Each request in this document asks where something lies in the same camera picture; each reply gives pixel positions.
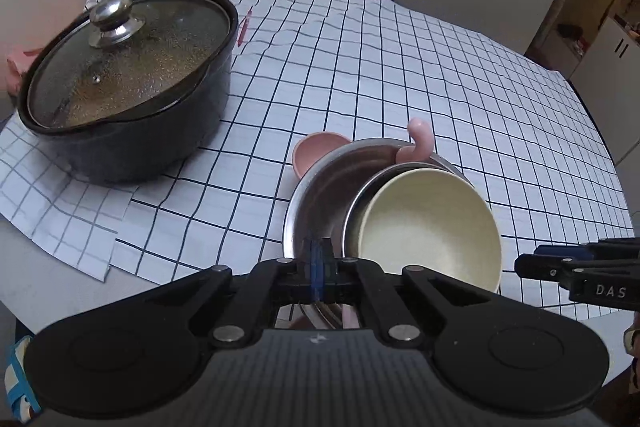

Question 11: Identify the pink mouse-shaped plate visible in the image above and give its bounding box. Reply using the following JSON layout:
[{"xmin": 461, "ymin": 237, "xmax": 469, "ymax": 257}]
[{"xmin": 292, "ymin": 131, "xmax": 350, "ymax": 179}]

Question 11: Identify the black cooking pot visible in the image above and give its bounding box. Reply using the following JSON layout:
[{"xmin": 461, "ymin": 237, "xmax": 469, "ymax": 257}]
[{"xmin": 17, "ymin": 0, "xmax": 239, "ymax": 183}]

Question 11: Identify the pink steel-lined pot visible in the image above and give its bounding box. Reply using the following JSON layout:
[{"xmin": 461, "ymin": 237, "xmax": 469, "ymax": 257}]
[{"xmin": 342, "ymin": 118, "xmax": 478, "ymax": 275}]

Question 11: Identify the glass pot lid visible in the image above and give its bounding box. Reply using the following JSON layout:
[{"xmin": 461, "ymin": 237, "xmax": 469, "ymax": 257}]
[{"xmin": 23, "ymin": 0, "xmax": 236, "ymax": 131}]

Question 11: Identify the cream bowl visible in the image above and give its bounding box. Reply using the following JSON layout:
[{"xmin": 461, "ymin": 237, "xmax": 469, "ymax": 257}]
[{"xmin": 354, "ymin": 168, "xmax": 502, "ymax": 291}]

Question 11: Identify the large steel bowl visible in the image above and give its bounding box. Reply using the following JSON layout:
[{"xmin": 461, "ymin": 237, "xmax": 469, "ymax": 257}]
[{"xmin": 281, "ymin": 137, "xmax": 476, "ymax": 327}]

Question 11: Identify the person's right hand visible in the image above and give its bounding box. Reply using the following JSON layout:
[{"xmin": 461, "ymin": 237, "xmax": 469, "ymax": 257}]
[{"xmin": 624, "ymin": 312, "xmax": 640, "ymax": 395}]

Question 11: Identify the red pen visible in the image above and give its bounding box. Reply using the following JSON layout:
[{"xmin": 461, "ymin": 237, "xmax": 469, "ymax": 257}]
[{"xmin": 236, "ymin": 9, "xmax": 253, "ymax": 46}]

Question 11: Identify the checked white tablecloth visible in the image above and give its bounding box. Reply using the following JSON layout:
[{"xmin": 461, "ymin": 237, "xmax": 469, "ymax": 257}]
[{"xmin": 1, "ymin": 0, "xmax": 632, "ymax": 320}]

